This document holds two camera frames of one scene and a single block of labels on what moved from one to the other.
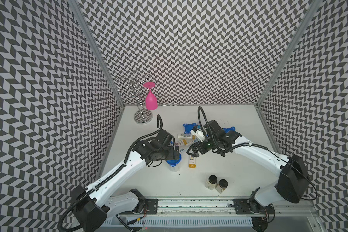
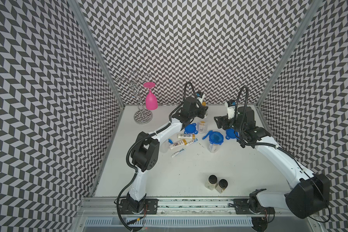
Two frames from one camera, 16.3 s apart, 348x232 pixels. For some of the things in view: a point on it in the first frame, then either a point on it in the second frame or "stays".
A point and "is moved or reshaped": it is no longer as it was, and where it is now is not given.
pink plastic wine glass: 151,100 stays
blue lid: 172,163 is moved or reshaped
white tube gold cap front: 192,162 is moved or reshaped
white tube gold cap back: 186,136 stays
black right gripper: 195,146 to 220,119
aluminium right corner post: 312,10 stays
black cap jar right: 220,187 stays
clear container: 175,168 is moved or reshaped
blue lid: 188,127 stays
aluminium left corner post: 79,11 stays
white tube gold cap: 183,141 stays
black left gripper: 170,155 to 202,110
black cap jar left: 210,182 stays
